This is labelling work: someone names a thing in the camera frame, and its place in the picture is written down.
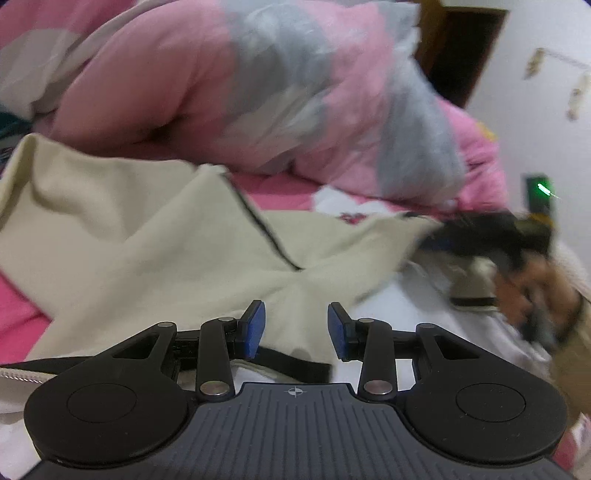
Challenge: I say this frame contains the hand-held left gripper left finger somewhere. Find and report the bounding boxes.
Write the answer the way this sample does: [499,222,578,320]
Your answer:
[112,300,267,401]

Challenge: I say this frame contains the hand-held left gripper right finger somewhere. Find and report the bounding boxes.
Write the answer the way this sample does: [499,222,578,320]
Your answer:
[327,302,481,401]

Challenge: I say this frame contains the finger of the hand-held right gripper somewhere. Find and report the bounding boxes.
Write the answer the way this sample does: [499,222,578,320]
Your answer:
[416,225,459,253]

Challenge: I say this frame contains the beige jacket with black trim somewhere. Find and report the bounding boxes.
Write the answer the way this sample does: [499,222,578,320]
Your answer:
[0,134,504,384]

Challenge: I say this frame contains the person's right hand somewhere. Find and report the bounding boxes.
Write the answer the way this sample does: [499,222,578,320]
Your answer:
[494,258,583,347]

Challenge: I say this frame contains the brown wooden door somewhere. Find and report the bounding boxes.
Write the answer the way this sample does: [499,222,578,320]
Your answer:
[413,0,509,109]

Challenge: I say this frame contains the pink floral fleece blanket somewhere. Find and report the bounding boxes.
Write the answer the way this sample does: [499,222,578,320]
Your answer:
[0,168,591,469]

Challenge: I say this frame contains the pink grey floral quilt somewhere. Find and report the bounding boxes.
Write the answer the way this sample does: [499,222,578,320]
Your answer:
[0,0,509,213]

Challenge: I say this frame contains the beige wall ornament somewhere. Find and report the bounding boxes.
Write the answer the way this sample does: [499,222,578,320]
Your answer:
[526,47,546,79]
[567,74,589,121]

